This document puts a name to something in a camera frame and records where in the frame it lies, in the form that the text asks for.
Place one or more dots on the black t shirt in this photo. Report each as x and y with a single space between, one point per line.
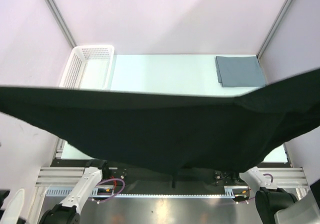
166 133

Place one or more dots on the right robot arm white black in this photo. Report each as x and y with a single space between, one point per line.
277 206

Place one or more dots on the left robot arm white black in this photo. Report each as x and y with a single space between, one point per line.
69 209

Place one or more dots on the white plastic basket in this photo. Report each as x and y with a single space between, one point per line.
89 67

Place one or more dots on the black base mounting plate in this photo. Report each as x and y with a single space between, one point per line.
187 181

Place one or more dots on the folded grey-blue t shirt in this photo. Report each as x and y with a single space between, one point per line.
238 72

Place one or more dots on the white slotted cable duct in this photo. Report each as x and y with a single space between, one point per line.
106 192

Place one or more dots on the aluminium frame rail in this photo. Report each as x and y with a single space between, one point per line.
68 176

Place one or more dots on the left aluminium corner post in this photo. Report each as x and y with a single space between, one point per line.
53 7

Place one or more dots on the aluminium corner post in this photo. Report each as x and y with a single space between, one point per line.
53 7
275 25

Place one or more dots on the right aluminium corner post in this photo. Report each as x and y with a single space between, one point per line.
275 25

